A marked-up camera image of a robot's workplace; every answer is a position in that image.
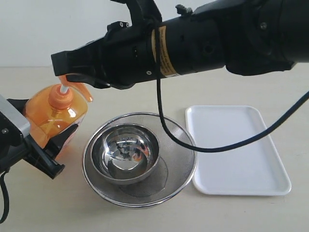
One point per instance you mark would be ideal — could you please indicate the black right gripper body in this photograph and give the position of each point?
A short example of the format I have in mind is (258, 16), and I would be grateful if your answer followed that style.
(159, 48)

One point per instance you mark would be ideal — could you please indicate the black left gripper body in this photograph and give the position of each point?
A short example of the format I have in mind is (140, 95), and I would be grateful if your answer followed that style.
(15, 147)

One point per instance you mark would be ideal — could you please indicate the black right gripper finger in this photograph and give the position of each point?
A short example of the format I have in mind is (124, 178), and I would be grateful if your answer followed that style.
(80, 61)
(95, 80)

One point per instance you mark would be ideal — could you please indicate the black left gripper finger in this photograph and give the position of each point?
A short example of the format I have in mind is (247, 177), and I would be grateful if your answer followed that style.
(58, 142)
(19, 104)

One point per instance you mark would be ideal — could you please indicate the orange dish soap pump bottle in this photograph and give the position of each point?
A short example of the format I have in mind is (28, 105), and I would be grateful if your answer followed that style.
(55, 108)

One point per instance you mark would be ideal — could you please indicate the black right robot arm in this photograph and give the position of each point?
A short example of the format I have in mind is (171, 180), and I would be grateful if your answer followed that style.
(247, 37)

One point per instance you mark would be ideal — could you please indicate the small stainless steel bowl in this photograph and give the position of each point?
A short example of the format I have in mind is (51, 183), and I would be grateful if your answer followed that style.
(125, 154)

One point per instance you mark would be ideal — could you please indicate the steel mesh strainer basket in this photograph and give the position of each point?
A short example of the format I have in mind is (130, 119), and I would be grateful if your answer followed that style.
(175, 169)

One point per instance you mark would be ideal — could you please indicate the white rectangular plastic tray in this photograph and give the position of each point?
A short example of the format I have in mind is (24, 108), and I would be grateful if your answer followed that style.
(252, 170)

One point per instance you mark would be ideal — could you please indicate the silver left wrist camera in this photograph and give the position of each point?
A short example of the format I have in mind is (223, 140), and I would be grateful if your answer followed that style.
(12, 116)

